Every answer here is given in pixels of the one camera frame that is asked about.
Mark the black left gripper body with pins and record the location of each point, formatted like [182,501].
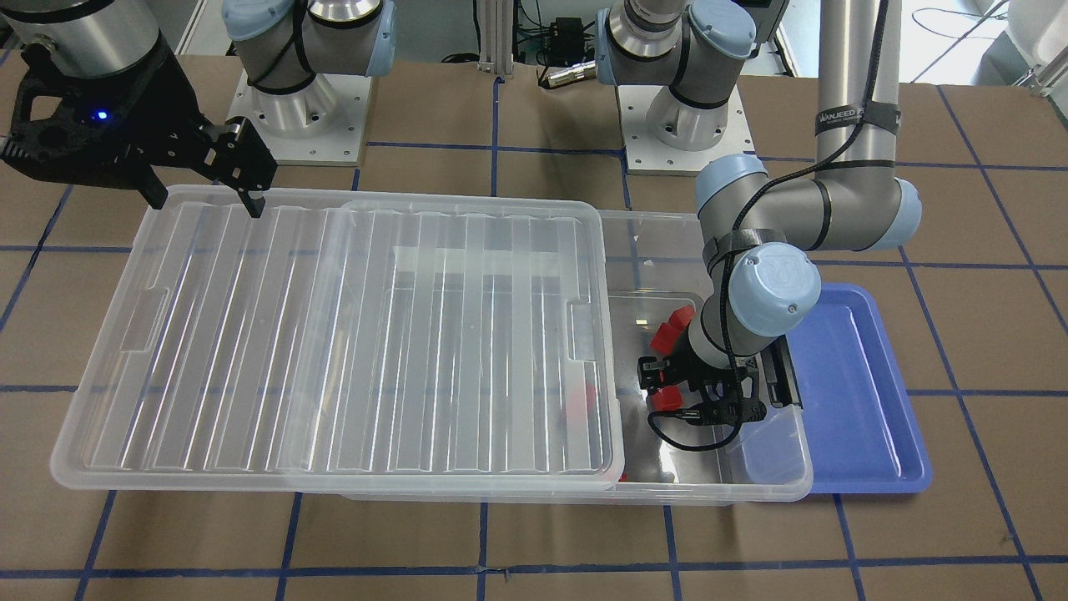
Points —
[686,372]

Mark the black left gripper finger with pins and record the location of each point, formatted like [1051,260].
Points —
[656,373]

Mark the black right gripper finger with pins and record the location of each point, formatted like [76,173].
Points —
[149,185]
[238,158]

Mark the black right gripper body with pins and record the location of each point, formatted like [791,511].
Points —
[160,125]

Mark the clear plastic box lid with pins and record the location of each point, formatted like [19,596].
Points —
[353,343]

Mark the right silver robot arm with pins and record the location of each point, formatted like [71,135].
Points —
[283,44]

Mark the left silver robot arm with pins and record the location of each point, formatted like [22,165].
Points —
[759,229]

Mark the red block box middle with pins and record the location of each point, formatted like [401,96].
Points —
[580,405]

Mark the clear plastic storage box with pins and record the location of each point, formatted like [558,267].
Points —
[730,442]

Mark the blue plastic tray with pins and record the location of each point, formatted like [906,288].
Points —
[858,433]

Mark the black box handle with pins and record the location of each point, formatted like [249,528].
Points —
[778,378]

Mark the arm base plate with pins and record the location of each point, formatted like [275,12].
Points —
[323,124]
[665,137]

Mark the aluminium frame post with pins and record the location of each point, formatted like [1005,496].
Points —
[496,23]

